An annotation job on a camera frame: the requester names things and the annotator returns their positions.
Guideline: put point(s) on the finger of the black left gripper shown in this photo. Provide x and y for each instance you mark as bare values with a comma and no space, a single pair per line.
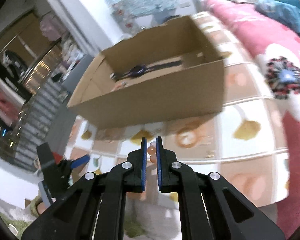
80,161

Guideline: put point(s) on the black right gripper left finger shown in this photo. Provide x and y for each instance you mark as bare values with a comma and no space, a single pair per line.
94,207

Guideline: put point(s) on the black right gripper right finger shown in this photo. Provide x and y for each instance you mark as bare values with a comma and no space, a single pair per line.
210,207

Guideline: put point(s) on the purple kids smartwatch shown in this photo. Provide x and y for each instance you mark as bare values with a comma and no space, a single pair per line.
141,69

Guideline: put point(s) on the brown cardboard box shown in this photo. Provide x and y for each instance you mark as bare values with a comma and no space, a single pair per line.
194,88

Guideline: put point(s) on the left hand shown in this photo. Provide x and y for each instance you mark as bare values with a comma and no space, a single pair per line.
37,206

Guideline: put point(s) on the grey storage box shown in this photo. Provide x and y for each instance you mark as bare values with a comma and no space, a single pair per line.
59,132

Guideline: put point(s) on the ginkgo pattern table mat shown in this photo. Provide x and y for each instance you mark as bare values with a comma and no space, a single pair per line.
244,142

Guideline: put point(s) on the red hanging garment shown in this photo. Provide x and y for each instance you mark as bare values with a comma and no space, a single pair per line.
9,115

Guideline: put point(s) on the black hanging garment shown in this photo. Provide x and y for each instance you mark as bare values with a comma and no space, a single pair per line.
12,70

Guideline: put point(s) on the pink hanging garment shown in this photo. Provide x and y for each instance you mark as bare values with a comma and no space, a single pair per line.
51,27

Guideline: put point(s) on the pink floral blanket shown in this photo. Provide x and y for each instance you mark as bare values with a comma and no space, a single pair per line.
276,49

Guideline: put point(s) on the blue patterned quilt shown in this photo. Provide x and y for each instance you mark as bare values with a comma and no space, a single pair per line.
287,12

